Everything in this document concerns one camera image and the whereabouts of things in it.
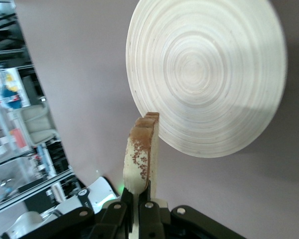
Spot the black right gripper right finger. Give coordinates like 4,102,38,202
139,183,247,239

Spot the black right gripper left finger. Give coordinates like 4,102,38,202
39,186,136,239

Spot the brown toast slice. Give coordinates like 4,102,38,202
123,112,160,239

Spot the round light wooden plate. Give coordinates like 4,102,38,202
126,0,289,159

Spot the beige office chair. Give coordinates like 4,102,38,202
19,104,58,148

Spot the brown table cover sheet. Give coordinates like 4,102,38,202
14,0,299,239

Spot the poster with yellow blue figure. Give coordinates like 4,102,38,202
0,68,28,111

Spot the aluminium frame profile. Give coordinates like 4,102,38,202
0,169,75,216

